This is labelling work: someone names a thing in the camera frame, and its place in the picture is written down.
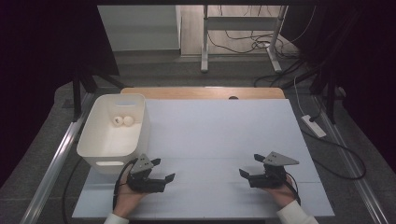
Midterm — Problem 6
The white plastic bin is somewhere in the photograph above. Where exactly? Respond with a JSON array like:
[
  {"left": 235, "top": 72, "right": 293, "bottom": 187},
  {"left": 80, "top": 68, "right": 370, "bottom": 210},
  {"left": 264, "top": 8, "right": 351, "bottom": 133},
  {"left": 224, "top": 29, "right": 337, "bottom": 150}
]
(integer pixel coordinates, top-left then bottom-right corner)
[{"left": 76, "top": 93, "right": 151, "bottom": 175}]

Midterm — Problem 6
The pale blue table board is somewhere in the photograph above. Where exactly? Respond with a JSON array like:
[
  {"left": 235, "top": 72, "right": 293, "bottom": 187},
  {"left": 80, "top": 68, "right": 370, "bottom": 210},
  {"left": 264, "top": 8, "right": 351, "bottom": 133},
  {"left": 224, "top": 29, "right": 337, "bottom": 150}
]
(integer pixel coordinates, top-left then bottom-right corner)
[{"left": 72, "top": 98, "right": 335, "bottom": 218}]

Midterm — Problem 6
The black metal stand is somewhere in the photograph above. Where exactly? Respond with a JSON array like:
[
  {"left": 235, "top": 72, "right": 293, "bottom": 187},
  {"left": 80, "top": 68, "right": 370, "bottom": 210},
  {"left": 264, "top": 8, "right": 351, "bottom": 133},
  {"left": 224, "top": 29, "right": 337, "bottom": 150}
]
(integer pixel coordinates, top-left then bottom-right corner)
[{"left": 309, "top": 62, "right": 347, "bottom": 125}]

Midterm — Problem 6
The aluminium floor rail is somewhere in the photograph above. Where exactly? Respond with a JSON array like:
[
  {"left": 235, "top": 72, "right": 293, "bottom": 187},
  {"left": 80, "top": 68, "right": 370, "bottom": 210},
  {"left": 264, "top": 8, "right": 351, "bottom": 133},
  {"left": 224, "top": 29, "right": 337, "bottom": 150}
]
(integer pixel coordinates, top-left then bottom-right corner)
[
  {"left": 20, "top": 92, "right": 96, "bottom": 224},
  {"left": 312, "top": 94, "right": 390, "bottom": 224}
]

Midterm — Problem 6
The white power strip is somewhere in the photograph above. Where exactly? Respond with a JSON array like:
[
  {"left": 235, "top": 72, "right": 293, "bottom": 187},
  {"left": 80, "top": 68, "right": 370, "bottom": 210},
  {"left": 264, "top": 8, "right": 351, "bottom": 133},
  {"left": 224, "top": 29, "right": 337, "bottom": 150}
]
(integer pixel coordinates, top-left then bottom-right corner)
[{"left": 301, "top": 114, "right": 327, "bottom": 139}]

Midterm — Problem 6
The black tripod stand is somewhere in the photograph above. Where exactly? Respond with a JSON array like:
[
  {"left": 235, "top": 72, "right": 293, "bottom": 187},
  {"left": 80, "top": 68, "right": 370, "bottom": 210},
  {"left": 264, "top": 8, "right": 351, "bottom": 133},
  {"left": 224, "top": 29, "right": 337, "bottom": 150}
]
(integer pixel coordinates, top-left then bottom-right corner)
[{"left": 72, "top": 69, "right": 134, "bottom": 122}]

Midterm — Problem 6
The black hanging cable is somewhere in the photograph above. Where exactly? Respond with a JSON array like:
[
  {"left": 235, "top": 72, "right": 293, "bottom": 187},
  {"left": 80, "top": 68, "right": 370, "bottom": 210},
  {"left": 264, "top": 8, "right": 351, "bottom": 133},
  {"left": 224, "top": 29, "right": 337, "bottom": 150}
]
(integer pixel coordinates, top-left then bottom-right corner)
[{"left": 61, "top": 157, "right": 84, "bottom": 224}]

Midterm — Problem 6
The tangle of floor cables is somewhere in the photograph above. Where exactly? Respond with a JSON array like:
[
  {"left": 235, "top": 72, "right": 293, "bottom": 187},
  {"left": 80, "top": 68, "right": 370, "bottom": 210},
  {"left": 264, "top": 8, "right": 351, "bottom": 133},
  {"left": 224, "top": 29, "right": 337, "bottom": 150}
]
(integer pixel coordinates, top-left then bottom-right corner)
[{"left": 207, "top": 5, "right": 317, "bottom": 60}]

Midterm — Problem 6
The dark curtain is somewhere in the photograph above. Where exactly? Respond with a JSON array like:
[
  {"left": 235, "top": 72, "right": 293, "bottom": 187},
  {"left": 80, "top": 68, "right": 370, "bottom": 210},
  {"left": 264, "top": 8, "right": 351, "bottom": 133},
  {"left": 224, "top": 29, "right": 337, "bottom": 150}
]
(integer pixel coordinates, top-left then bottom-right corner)
[
  {"left": 0, "top": 0, "right": 120, "bottom": 188},
  {"left": 286, "top": 0, "right": 396, "bottom": 175}
]

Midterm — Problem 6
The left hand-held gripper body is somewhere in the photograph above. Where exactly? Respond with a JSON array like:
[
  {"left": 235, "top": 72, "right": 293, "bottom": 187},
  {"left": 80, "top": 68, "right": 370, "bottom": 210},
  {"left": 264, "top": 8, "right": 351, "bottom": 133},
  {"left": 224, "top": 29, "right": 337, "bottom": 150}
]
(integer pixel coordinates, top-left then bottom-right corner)
[{"left": 125, "top": 153, "right": 166, "bottom": 194}]

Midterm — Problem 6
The right hand-held gripper black cable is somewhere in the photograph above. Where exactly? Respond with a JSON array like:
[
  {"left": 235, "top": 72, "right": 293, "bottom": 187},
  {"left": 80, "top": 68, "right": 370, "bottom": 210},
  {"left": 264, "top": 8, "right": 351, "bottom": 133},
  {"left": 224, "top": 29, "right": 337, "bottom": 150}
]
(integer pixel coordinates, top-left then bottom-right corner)
[{"left": 283, "top": 172, "right": 302, "bottom": 206}]

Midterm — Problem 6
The white metal desk frame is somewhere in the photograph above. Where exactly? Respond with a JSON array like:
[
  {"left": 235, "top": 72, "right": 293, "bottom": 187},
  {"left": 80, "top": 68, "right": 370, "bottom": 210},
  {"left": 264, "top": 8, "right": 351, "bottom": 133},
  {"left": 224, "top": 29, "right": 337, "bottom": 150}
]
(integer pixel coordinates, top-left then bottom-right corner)
[{"left": 200, "top": 5, "right": 289, "bottom": 74}]

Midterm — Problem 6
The black power strip cable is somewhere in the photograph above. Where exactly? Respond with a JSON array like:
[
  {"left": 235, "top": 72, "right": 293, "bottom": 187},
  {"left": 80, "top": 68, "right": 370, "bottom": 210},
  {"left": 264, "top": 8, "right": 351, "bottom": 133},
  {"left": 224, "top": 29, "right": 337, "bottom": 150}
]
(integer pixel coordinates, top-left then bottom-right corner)
[{"left": 300, "top": 129, "right": 367, "bottom": 181}]

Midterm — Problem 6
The left hand-held gripper black cable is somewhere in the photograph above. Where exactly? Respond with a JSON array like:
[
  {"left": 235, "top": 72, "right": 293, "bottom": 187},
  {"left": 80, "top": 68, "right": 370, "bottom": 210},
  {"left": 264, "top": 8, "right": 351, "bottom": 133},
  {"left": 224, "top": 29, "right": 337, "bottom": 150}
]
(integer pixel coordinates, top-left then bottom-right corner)
[{"left": 112, "top": 158, "right": 139, "bottom": 211}]

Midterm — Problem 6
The person's left hand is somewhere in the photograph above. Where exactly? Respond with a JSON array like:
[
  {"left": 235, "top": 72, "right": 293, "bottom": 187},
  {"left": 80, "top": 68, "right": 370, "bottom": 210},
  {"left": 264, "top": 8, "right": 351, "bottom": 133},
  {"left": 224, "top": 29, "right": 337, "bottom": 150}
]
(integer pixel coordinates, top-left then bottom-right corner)
[{"left": 112, "top": 174, "right": 150, "bottom": 218}]

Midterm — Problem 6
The person's right hand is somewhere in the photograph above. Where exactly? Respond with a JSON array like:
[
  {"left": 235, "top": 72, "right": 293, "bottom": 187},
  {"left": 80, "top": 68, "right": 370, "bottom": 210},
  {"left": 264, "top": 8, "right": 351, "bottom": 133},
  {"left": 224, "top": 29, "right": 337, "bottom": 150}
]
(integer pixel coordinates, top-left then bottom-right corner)
[{"left": 262, "top": 175, "right": 297, "bottom": 210}]

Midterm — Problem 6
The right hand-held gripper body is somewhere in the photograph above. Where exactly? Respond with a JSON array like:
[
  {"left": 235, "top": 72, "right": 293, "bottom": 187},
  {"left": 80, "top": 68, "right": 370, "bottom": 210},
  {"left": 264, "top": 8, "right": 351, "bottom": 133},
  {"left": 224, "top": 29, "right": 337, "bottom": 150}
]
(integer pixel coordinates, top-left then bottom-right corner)
[{"left": 248, "top": 151, "right": 300, "bottom": 189}]

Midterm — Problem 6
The white cabinet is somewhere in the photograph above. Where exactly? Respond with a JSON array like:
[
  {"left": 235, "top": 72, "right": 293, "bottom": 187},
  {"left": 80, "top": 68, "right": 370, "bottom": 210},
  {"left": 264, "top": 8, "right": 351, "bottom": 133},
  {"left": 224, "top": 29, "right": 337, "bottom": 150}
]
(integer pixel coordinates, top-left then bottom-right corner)
[{"left": 97, "top": 5, "right": 182, "bottom": 52}]

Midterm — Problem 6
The hand-held gripper black cable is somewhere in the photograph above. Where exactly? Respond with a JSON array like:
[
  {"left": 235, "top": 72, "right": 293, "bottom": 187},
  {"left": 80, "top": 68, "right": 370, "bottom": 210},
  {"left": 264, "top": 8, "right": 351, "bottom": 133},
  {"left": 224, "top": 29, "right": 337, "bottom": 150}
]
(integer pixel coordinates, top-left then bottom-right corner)
[
  {"left": 112, "top": 158, "right": 139, "bottom": 211},
  {"left": 283, "top": 172, "right": 302, "bottom": 206}
]

